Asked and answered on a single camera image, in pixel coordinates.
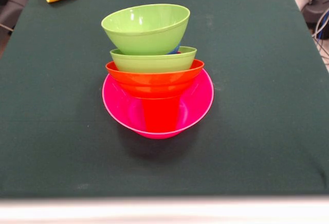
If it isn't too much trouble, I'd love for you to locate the tangle of cables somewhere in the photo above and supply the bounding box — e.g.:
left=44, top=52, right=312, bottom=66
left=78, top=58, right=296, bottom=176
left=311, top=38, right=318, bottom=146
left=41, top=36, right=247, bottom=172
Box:
left=312, top=10, right=329, bottom=67

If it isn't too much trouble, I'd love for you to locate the dark blue bowl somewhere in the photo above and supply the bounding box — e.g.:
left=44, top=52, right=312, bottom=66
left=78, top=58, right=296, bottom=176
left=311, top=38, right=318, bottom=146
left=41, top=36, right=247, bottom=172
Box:
left=167, top=43, right=181, bottom=55

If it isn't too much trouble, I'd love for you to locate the dark green tablecloth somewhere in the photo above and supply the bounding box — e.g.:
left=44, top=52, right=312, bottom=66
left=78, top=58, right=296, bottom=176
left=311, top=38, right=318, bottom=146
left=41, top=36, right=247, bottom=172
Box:
left=0, top=0, right=329, bottom=199

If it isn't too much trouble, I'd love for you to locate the large pink bowl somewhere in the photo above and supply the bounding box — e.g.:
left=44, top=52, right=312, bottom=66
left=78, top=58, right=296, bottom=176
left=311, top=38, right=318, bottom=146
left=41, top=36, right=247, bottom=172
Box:
left=101, top=67, right=215, bottom=139

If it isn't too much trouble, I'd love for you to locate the orange bowl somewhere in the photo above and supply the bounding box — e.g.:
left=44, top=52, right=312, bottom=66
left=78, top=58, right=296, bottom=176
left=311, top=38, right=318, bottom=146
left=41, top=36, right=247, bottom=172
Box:
left=105, top=59, right=205, bottom=100

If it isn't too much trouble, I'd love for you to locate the green bowl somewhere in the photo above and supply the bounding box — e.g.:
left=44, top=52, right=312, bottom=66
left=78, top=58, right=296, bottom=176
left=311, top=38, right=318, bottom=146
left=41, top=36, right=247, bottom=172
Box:
left=109, top=46, right=198, bottom=73
left=100, top=3, right=191, bottom=56

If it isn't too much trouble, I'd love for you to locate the red cup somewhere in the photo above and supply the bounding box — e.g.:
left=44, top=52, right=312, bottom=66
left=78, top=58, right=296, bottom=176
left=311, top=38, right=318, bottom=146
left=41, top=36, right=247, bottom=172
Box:
left=140, top=97, right=182, bottom=133

